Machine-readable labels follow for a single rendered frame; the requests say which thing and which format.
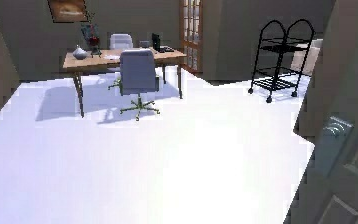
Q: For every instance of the brown framed wall picture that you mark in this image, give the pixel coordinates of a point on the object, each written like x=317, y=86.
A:
x=68, y=10

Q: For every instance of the white office chair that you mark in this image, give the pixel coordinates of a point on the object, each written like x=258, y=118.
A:
x=120, y=41

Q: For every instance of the grey panelled room door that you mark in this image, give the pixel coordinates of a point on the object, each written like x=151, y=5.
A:
x=345, y=140

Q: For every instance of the small grey box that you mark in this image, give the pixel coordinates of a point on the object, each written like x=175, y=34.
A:
x=144, y=43

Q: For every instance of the grey swivel office chair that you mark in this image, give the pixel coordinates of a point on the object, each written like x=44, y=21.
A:
x=137, y=71

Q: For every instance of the brown wooden desk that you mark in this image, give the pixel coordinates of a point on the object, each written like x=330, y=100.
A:
x=103, y=62

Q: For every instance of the red flower plant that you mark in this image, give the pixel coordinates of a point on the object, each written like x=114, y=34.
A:
x=93, y=40

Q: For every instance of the black laptop computer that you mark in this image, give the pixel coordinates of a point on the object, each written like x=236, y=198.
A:
x=158, y=44

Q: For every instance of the brown glass-paned door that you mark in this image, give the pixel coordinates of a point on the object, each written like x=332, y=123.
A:
x=190, y=35

